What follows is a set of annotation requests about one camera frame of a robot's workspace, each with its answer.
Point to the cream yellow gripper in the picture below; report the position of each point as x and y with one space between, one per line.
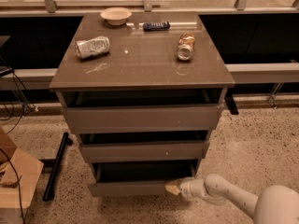
186 188

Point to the grey bottom drawer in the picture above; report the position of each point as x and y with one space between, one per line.
132 178

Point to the grey drawer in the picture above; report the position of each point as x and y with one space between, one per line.
148 146
132 178
89 112

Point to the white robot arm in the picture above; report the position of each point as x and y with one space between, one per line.
275 205

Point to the grey middle drawer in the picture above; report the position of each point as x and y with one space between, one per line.
148 146

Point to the grey top drawer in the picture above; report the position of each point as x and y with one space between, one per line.
89 112

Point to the grey drawer cabinet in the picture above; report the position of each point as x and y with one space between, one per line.
143 61

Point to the black table leg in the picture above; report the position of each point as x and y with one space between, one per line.
230 102

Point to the black metal bar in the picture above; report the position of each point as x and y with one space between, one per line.
54 165

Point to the crushed orange silver can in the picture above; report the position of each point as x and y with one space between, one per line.
186 46

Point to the cardboard box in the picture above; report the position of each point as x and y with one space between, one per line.
20 173

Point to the dark blue remote control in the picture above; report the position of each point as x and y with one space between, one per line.
156 26

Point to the crushed green white can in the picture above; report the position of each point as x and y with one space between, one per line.
92 47

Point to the cream ceramic bowl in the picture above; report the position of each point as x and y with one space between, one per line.
116 15

